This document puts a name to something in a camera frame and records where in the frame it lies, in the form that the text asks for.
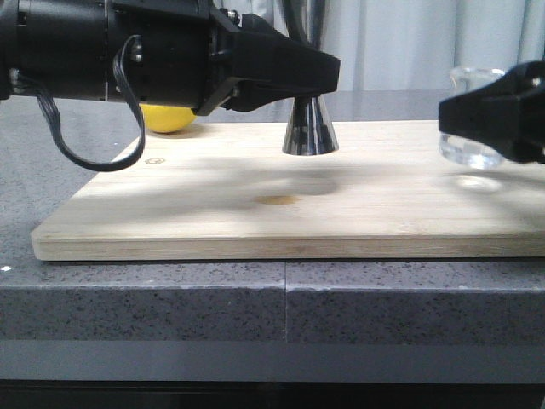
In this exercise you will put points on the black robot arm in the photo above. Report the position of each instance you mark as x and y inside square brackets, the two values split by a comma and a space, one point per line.
[63, 45]

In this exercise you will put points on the steel double jigger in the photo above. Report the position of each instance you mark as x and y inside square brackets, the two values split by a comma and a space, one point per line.
[309, 131]

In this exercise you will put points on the grey curtain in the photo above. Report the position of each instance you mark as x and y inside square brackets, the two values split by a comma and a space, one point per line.
[414, 45]

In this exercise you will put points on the wooden cutting board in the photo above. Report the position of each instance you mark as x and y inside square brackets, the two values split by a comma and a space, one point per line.
[226, 191]

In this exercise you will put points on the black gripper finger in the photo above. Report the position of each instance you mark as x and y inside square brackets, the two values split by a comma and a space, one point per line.
[506, 115]

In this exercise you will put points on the yellow lemon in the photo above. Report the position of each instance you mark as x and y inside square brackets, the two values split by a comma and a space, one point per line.
[166, 119]

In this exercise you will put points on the clear glass beaker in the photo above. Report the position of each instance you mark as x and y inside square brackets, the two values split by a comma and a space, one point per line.
[464, 151]

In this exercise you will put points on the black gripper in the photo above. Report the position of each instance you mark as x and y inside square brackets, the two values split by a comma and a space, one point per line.
[177, 56]

